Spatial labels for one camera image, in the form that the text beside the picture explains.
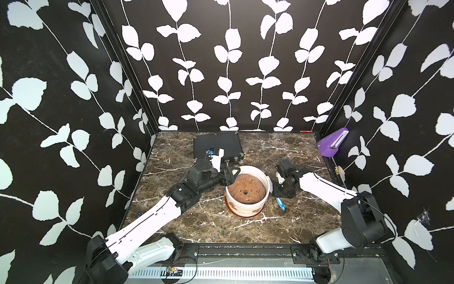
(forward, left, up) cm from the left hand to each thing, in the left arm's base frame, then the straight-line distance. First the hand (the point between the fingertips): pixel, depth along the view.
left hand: (238, 167), depth 70 cm
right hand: (0, -20, -23) cm, 30 cm away
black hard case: (+33, +2, -22) cm, 40 cm away
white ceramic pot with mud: (-5, -4, -16) cm, 18 cm away
